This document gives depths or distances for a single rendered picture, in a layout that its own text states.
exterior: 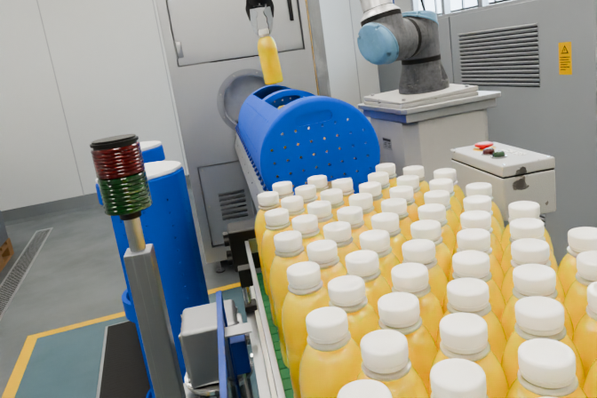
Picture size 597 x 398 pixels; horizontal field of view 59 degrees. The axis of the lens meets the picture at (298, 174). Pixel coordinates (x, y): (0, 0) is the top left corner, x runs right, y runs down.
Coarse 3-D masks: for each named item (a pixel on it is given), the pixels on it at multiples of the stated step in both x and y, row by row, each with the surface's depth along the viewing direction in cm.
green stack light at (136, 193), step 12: (108, 180) 68; (120, 180) 68; (132, 180) 69; (144, 180) 71; (108, 192) 69; (120, 192) 69; (132, 192) 69; (144, 192) 71; (108, 204) 69; (120, 204) 69; (132, 204) 69; (144, 204) 71
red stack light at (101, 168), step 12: (132, 144) 69; (96, 156) 68; (108, 156) 68; (120, 156) 68; (132, 156) 69; (96, 168) 69; (108, 168) 68; (120, 168) 68; (132, 168) 69; (144, 168) 71
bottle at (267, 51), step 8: (264, 40) 185; (272, 40) 186; (264, 48) 185; (272, 48) 186; (264, 56) 186; (272, 56) 186; (264, 64) 187; (272, 64) 186; (264, 72) 188; (272, 72) 187; (280, 72) 189; (264, 80) 190; (272, 80) 188; (280, 80) 189
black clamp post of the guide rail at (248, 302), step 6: (246, 264) 95; (240, 270) 92; (246, 270) 93; (240, 276) 93; (246, 276) 93; (240, 282) 93; (246, 282) 93; (252, 282) 93; (246, 288) 94; (246, 294) 94; (246, 300) 95; (252, 300) 96; (246, 306) 94; (252, 306) 94
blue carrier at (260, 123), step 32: (256, 96) 201; (288, 96) 203; (320, 96) 121; (256, 128) 137; (288, 128) 118; (320, 128) 119; (352, 128) 120; (256, 160) 130; (320, 160) 121; (352, 160) 122
